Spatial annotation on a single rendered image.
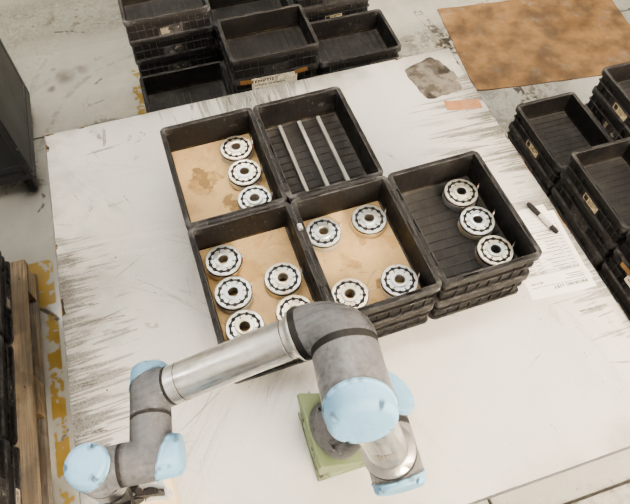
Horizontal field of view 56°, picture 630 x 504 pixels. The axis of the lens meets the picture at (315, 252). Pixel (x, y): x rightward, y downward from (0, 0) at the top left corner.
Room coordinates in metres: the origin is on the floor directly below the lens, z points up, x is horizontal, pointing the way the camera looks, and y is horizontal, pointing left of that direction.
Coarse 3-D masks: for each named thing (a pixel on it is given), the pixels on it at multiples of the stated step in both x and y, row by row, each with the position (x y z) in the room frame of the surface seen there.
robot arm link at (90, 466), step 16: (80, 448) 0.25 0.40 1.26; (96, 448) 0.25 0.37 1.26; (112, 448) 0.25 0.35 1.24; (64, 464) 0.22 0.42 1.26; (80, 464) 0.22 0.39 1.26; (96, 464) 0.22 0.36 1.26; (112, 464) 0.23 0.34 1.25; (80, 480) 0.20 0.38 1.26; (96, 480) 0.20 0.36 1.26; (112, 480) 0.20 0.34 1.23; (96, 496) 0.19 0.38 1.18
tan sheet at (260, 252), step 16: (240, 240) 0.95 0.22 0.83; (256, 240) 0.95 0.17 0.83; (272, 240) 0.95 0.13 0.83; (288, 240) 0.95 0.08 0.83; (256, 256) 0.90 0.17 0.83; (272, 256) 0.90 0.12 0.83; (288, 256) 0.90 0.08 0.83; (240, 272) 0.84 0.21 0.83; (256, 272) 0.84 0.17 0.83; (256, 288) 0.79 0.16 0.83; (304, 288) 0.79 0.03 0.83; (256, 304) 0.74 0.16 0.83; (272, 304) 0.74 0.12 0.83; (224, 320) 0.69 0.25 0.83; (272, 320) 0.69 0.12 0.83; (224, 336) 0.65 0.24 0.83
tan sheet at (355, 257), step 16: (352, 208) 1.07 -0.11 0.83; (304, 224) 1.01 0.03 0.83; (352, 240) 0.95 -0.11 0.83; (368, 240) 0.95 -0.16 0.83; (384, 240) 0.95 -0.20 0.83; (320, 256) 0.90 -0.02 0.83; (336, 256) 0.90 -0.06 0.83; (352, 256) 0.90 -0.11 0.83; (368, 256) 0.90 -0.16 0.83; (384, 256) 0.90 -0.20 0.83; (400, 256) 0.90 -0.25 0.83; (336, 272) 0.84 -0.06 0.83; (352, 272) 0.84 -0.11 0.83; (368, 272) 0.84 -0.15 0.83; (368, 288) 0.79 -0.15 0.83; (368, 304) 0.74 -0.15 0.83
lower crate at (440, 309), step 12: (492, 288) 0.80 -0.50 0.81; (504, 288) 0.82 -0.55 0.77; (516, 288) 0.86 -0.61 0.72; (456, 300) 0.76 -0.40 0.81; (468, 300) 0.79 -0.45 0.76; (480, 300) 0.80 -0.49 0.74; (492, 300) 0.81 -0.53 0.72; (432, 312) 0.77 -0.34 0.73; (444, 312) 0.77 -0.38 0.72; (456, 312) 0.77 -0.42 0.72
